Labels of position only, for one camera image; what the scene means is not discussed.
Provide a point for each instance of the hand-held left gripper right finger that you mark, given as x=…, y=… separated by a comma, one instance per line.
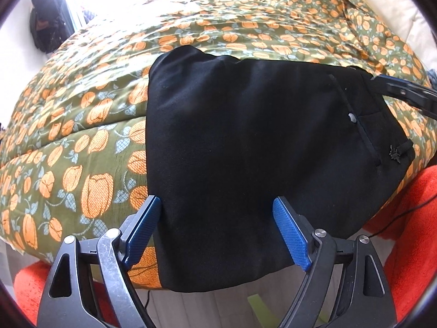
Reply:
x=292, y=234

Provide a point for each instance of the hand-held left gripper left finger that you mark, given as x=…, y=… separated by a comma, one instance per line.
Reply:
x=143, y=232

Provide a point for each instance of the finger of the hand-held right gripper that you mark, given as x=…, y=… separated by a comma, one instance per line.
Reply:
x=414, y=97

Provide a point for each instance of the black pants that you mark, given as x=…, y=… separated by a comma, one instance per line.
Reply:
x=239, y=126

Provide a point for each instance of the yellow-green flat object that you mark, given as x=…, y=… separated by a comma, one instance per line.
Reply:
x=260, y=305

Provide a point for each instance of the white pillow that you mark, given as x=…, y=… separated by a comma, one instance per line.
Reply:
x=403, y=13

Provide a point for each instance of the orange fleece cloth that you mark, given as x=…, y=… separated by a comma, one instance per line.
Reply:
x=416, y=232
x=30, y=290

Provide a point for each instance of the green orange floral blanket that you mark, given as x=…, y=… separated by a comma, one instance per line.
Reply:
x=102, y=92

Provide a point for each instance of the blue checked cloth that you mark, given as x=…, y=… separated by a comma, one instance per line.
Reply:
x=90, y=15

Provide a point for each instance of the dark clothes hanging on wall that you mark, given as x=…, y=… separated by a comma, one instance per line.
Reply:
x=49, y=20

